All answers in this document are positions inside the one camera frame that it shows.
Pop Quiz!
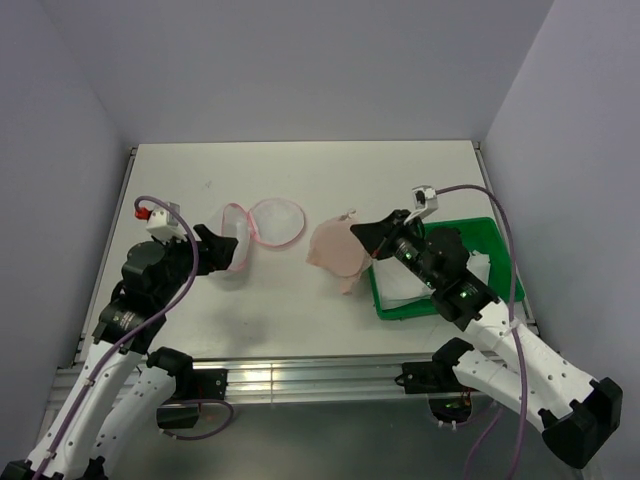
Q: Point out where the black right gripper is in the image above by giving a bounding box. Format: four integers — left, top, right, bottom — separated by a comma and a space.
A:
351, 209, 441, 288

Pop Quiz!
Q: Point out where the green plastic tray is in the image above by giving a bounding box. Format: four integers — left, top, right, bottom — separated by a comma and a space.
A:
368, 217, 511, 321

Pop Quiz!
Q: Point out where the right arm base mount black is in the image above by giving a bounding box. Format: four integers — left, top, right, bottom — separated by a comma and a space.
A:
394, 361, 474, 427

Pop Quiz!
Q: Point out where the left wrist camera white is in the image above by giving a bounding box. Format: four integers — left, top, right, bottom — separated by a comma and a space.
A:
135, 206, 186, 243

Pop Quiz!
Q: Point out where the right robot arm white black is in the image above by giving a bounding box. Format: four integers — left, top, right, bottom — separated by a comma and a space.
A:
351, 210, 623, 469

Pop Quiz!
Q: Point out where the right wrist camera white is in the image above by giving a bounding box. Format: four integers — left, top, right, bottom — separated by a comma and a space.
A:
404, 185, 439, 225

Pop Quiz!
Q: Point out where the mesh laundry bag pink trim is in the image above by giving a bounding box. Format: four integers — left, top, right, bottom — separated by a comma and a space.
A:
206, 198, 306, 273

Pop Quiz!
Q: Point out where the white cloth in tray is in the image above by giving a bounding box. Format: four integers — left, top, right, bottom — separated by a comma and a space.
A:
372, 250, 491, 310

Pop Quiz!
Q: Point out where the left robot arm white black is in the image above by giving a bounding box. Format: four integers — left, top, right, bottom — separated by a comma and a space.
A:
1, 224, 238, 479

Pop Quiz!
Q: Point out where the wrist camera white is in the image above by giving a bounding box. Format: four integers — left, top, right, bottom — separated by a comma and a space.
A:
135, 206, 186, 243
404, 185, 439, 225

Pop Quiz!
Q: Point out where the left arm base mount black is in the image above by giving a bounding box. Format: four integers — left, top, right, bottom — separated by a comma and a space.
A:
156, 368, 228, 431

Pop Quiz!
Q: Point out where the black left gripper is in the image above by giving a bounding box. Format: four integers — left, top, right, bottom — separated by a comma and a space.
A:
153, 223, 237, 306

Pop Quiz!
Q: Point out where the pink beige bra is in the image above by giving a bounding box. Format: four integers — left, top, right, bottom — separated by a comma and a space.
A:
306, 209, 372, 295

